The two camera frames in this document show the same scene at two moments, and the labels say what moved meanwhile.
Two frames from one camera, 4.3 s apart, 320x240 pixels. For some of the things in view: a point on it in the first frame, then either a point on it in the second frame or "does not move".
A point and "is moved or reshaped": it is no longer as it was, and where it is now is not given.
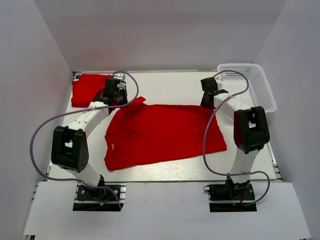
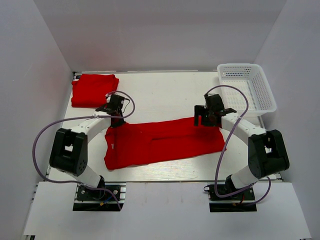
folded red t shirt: [85, 90] does not move
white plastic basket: [258, 92] does not move
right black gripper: [204, 103] to [200, 111]
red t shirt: [136, 133] is moved or reshaped
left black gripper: [123, 91] to [119, 123]
